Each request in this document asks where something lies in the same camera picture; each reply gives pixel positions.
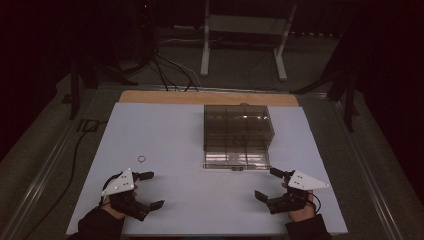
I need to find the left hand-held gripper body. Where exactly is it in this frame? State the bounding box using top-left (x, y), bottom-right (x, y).
top-left (99, 168), bottom-right (152, 222)

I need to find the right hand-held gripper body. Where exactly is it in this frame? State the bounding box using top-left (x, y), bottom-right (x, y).
top-left (267, 170), bottom-right (331, 215)

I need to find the transparent grey drawer box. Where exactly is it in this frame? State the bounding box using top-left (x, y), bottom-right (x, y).
top-left (202, 104), bottom-right (276, 172)

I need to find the person's left hand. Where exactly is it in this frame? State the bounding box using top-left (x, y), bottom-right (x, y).
top-left (99, 195), bottom-right (127, 220)

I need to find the person's right hand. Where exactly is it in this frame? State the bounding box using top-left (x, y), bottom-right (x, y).
top-left (280, 175), bottom-right (318, 223)

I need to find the white table mat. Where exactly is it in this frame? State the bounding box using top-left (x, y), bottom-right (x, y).
top-left (65, 101), bottom-right (349, 237)

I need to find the black metal stand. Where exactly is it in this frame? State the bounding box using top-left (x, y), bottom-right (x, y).
top-left (63, 56), bottom-right (140, 121)
top-left (289, 31), bottom-right (361, 133)

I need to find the wooden table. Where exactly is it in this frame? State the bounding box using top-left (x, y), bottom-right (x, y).
top-left (118, 89), bottom-right (300, 108)

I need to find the white metal stand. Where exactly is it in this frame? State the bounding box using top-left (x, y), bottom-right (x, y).
top-left (199, 0), bottom-right (298, 82)

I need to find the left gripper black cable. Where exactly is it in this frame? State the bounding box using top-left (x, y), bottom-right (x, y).
top-left (100, 171), bottom-right (125, 205)

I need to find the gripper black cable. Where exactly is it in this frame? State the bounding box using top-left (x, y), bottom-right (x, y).
top-left (100, 171), bottom-right (125, 205)
top-left (308, 191), bottom-right (323, 215)

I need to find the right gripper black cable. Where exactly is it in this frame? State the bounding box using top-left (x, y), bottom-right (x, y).
top-left (308, 191), bottom-right (323, 215)

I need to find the black floor cable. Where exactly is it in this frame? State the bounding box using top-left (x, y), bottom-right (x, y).
top-left (28, 120), bottom-right (109, 236)

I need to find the metal floor rail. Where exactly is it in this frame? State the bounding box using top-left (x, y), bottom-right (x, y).
top-left (0, 89), bottom-right (101, 240)
top-left (328, 96), bottom-right (406, 240)

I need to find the bundle of black cables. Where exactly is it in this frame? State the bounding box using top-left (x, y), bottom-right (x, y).
top-left (149, 49), bottom-right (200, 93)

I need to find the white floor cable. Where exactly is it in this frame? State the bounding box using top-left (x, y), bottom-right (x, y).
top-left (157, 37), bottom-right (203, 88)

